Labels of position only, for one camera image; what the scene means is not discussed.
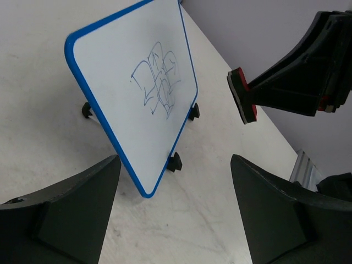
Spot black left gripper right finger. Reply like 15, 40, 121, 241
230, 155, 351, 263

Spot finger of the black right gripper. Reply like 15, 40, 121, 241
246, 11, 351, 116

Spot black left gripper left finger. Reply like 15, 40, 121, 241
1, 155, 121, 263

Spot red black whiteboard eraser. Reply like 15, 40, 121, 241
227, 67, 257, 124

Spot blue framed whiteboard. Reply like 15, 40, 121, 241
64, 1, 198, 198

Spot black whiteboard stand foot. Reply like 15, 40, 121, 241
167, 152, 183, 172
188, 103, 200, 121
81, 102, 93, 119

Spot aluminium frame rail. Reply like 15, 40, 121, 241
289, 150, 324, 193

